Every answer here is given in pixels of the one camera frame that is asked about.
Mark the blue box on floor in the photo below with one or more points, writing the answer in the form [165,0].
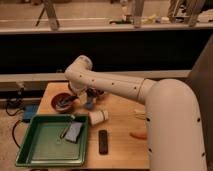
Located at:
[29,112]

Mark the pen in tray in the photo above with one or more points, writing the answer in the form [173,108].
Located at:
[63,133]

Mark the black remote control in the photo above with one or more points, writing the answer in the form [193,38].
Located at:
[103,141]

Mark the dark red grapes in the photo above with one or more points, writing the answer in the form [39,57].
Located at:
[91,92]

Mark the wooden board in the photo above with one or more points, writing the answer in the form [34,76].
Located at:
[125,152]

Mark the green plastic tray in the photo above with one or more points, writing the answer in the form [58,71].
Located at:
[43,147]

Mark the red bowl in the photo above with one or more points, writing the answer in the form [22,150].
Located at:
[55,100]

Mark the orange carrot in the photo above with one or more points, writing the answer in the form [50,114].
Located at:
[138,135]

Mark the white paper cup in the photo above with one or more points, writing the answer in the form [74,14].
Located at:
[98,117]

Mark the yellow banana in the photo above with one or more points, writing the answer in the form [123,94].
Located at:
[140,114]

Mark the blue sponge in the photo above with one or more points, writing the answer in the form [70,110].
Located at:
[73,131]

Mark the purple bowl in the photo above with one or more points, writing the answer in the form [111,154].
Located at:
[70,89]

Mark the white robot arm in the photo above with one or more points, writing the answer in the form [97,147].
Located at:
[174,124]

